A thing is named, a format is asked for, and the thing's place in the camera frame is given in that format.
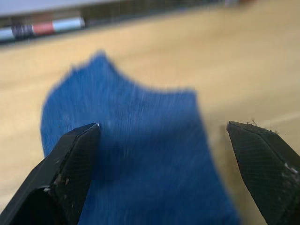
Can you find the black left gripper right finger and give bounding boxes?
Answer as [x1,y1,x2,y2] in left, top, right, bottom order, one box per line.
[226,120,300,225]

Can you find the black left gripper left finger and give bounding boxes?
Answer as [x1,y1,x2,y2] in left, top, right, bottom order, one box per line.
[0,122,102,225]

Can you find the white plastic tube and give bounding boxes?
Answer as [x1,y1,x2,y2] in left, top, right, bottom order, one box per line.
[0,16,86,44]

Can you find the blue sock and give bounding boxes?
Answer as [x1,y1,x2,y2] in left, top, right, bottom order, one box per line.
[40,48,243,225]

